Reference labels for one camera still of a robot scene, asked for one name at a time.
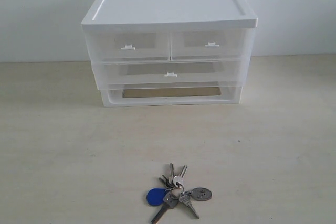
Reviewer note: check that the key bunch with blue fob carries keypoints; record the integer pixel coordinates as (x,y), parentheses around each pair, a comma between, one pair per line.
(173,193)

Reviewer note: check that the white plastic drawer cabinet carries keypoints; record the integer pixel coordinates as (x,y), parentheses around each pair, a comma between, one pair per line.
(171,16)

